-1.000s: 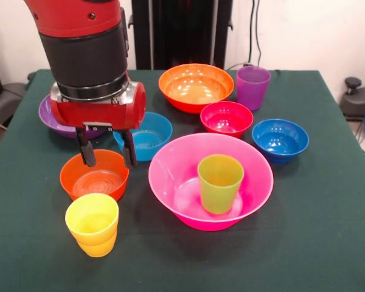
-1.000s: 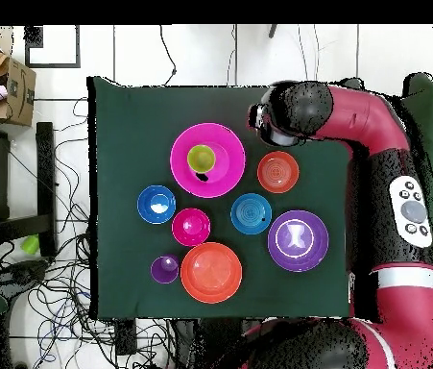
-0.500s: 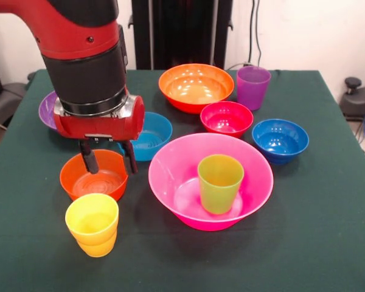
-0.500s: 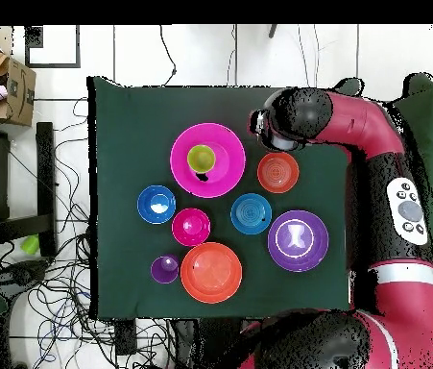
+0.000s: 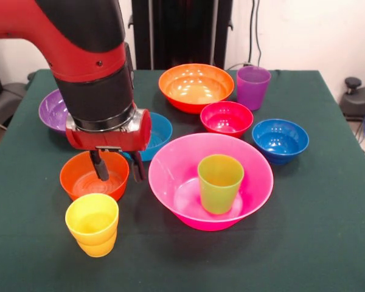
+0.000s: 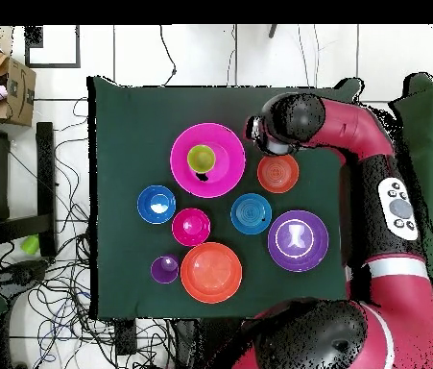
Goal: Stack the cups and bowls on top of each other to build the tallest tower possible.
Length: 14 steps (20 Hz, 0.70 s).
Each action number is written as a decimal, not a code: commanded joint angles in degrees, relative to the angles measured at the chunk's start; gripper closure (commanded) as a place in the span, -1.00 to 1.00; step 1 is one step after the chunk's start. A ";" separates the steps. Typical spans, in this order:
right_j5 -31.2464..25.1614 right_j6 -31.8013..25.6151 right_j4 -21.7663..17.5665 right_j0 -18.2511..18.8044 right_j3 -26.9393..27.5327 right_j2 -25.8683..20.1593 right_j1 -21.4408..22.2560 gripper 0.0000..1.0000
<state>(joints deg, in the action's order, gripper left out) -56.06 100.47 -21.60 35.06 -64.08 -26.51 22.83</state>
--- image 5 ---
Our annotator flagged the small orange-red bowl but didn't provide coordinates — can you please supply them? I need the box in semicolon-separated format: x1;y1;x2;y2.
59;150;130;202

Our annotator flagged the green cup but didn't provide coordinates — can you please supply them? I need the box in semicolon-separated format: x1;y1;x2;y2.
197;154;245;215

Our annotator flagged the small red bowl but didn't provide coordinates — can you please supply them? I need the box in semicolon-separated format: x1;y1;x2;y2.
200;101;254;139

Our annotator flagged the large purple bowl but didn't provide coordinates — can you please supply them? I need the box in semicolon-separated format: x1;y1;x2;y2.
38;89;70;137

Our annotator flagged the black stand with knob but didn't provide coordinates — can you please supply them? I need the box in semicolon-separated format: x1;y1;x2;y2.
340;77;365;121

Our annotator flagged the purple cup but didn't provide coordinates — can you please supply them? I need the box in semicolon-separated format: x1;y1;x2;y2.
236;66;272;111

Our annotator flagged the yellow cup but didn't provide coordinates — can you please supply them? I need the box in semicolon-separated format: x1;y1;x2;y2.
64;193;120;259

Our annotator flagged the light blue bowl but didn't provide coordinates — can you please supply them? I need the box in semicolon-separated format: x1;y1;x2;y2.
121;111;173;162

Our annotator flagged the dark blue bowl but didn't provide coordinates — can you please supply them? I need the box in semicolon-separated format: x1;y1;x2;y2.
251;119;310;166

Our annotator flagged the large pink bowl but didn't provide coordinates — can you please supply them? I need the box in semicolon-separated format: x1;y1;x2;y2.
148;132;274;232

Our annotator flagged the thin black wall cable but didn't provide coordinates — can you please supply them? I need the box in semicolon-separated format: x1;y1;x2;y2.
255;0;262;67
248;0;256;66

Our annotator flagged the large orange bowl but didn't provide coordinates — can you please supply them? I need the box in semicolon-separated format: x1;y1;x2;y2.
158;63;235;115

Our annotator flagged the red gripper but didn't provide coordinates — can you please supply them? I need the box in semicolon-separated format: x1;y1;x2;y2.
65;108;153;183

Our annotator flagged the dark green table cloth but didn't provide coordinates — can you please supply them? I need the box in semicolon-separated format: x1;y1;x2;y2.
0;69;365;292

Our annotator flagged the black stand base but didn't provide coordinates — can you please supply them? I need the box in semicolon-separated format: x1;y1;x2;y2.
0;82;29;127

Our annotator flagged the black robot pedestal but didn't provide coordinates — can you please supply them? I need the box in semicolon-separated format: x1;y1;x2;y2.
128;0;234;71

